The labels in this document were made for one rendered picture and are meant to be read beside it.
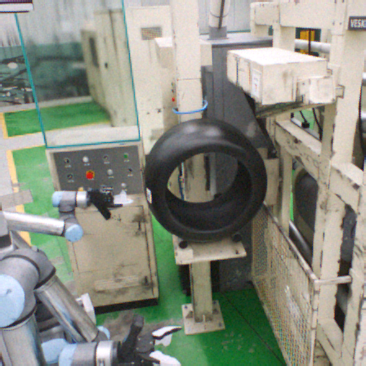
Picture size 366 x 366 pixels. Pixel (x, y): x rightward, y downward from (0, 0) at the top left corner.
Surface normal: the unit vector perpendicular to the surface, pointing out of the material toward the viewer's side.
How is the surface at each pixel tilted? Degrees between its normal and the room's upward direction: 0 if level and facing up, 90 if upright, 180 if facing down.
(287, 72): 90
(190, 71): 90
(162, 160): 61
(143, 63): 90
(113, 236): 90
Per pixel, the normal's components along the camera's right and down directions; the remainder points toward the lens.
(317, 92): 0.13, 0.08
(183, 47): 0.14, 0.39
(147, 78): 0.47, 0.33
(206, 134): 0.07, -0.42
